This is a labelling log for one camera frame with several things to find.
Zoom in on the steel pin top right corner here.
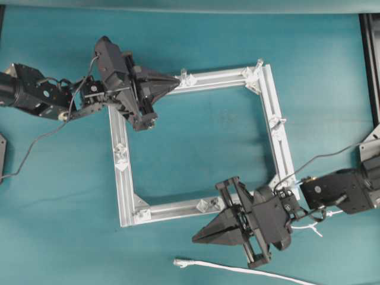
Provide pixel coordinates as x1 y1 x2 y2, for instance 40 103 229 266
256 58 264 68

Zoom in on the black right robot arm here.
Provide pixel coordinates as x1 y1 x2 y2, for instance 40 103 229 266
192 127 379 269

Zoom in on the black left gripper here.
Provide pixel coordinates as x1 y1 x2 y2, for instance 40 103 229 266
104 52 180 131

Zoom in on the black extrusion rail right edge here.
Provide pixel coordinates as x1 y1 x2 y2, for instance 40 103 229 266
359 13 379 126

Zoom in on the square aluminium extrusion frame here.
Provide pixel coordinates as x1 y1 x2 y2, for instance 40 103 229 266
108 64 300 227

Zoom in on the steel pin top middle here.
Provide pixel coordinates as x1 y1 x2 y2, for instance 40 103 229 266
180 68 188 80

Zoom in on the grey right arm cable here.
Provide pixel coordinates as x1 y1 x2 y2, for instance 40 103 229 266
273 142 362 191

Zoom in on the grey left arm cable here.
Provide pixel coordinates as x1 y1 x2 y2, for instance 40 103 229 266
0 56 100 179

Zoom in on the steel pin right middle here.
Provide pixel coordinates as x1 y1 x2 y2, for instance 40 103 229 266
275 118 287 125

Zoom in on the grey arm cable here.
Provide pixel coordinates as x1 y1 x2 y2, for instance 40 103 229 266
0 56 100 179
273 142 362 191

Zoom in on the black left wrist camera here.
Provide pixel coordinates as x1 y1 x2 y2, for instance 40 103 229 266
94 36 131 90

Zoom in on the steel pin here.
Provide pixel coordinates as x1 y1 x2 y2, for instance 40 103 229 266
275 118 287 125
180 68 188 80

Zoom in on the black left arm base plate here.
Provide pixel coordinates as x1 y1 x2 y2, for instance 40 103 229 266
0 134 7 183

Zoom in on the white ethernet cable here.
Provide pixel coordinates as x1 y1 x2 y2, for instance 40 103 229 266
173 180 332 285

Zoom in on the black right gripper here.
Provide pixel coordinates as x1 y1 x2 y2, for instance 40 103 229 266
192 176 271 269

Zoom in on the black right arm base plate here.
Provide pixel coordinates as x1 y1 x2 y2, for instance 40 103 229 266
359 125 380 162

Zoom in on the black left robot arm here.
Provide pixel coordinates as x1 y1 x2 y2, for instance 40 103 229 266
1 52 181 131

